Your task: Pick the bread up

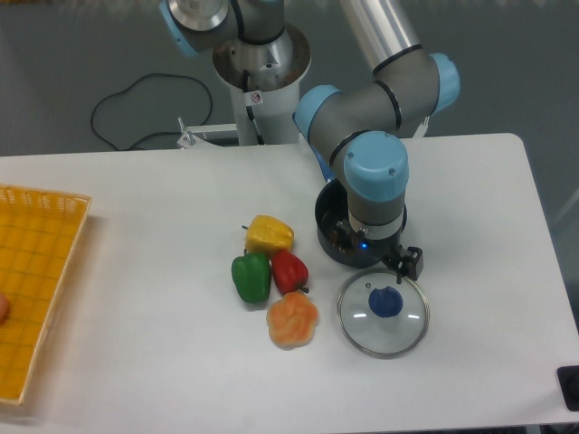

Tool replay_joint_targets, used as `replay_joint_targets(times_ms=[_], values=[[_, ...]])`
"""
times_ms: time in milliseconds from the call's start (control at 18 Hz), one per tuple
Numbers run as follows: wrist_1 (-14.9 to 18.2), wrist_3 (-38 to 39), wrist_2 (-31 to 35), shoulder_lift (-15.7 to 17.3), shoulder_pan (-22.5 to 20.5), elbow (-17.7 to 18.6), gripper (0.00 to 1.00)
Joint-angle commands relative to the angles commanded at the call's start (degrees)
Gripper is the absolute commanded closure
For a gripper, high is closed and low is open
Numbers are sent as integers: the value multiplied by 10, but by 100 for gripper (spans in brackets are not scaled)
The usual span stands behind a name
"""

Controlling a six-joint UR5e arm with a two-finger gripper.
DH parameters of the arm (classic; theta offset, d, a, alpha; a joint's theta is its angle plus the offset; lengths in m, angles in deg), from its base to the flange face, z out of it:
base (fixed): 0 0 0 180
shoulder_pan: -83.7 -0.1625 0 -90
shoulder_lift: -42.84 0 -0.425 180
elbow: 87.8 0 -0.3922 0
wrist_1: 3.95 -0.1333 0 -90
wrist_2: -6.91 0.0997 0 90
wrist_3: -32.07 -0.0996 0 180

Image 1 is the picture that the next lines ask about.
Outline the green bell pepper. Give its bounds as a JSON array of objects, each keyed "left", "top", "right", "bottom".
[{"left": 232, "top": 252, "right": 271, "bottom": 305}]

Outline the orange flower-shaped bread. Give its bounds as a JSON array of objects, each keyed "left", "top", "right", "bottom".
[{"left": 266, "top": 291, "right": 319, "bottom": 350}]

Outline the black cable on floor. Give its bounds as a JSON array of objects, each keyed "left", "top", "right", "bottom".
[{"left": 90, "top": 72, "right": 214, "bottom": 152}]

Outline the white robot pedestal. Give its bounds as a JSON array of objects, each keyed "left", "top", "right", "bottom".
[{"left": 213, "top": 24, "right": 311, "bottom": 146}]

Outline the yellow woven basket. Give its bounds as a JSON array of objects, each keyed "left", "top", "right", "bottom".
[{"left": 1, "top": 184, "right": 91, "bottom": 405}]

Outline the white metal bracket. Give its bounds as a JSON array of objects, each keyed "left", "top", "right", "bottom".
[{"left": 176, "top": 117, "right": 239, "bottom": 149}]

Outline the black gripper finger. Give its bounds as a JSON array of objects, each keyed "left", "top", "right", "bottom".
[{"left": 382, "top": 245, "right": 424, "bottom": 284}]

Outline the yellow bell pepper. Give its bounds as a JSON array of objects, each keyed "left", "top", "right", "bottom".
[{"left": 244, "top": 214, "right": 294, "bottom": 257}]

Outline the red bell pepper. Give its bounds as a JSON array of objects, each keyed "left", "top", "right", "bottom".
[{"left": 271, "top": 250, "right": 309, "bottom": 296}]

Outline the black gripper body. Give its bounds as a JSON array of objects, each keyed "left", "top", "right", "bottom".
[{"left": 331, "top": 219, "right": 401, "bottom": 261}]

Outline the black device at table edge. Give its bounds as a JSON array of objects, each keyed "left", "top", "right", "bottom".
[{"left": 556, "top": 365, "right": 579, "bottom": 411}]

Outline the glass lid blue knob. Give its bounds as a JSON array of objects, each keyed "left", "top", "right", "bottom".
[{"left": 337, "top": 269, "right": 430, "bottom": 360}]

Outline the black cooking pot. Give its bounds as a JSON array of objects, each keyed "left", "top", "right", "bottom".
[{"left": 315, "top": 179, "right": 407, "bottom": 269}]

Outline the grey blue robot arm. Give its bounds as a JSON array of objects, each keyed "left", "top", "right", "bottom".
[{"left": 159, "top": 1, "right": 460, "bottom": 280}]

